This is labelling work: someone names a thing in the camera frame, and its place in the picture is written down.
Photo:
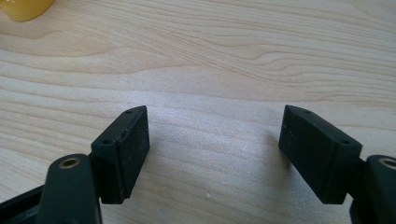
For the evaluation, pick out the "yellow cup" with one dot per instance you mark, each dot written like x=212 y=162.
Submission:
x=25 y=8

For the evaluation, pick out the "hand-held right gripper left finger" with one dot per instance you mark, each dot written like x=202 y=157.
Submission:
x=124 y=158

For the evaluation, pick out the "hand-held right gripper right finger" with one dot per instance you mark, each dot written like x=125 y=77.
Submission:
x=314 y=155

